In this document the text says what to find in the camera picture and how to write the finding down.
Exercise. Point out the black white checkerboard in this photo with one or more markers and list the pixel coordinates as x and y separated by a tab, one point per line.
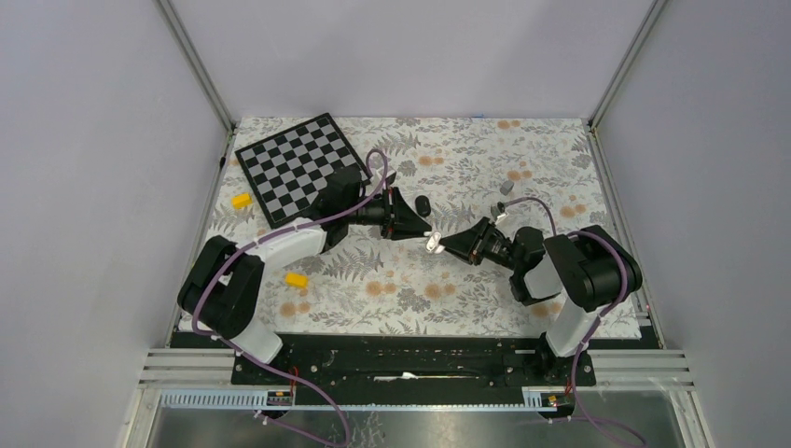
287	169

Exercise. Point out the small grey block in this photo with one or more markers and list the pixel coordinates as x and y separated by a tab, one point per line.
507	188

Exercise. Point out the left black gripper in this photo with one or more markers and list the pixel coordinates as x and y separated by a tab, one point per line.
399	221

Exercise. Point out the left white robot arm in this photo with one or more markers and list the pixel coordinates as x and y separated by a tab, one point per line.
222	288

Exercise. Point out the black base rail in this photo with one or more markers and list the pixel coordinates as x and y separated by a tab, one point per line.
427	370

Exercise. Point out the yellow block far left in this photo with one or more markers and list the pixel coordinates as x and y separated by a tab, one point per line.
241	201

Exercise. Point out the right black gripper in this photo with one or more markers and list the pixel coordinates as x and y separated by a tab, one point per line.
470	244

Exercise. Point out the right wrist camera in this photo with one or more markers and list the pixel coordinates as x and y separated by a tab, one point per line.
499	213

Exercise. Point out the white earbud charging case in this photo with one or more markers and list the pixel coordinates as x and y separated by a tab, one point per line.
433	243

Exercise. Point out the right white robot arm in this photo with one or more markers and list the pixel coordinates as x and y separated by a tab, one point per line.
594	272

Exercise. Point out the black earbud charging case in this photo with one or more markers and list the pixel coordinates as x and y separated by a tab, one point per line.
422	206

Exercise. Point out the yellow block near arm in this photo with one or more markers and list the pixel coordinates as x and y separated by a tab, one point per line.
296	280

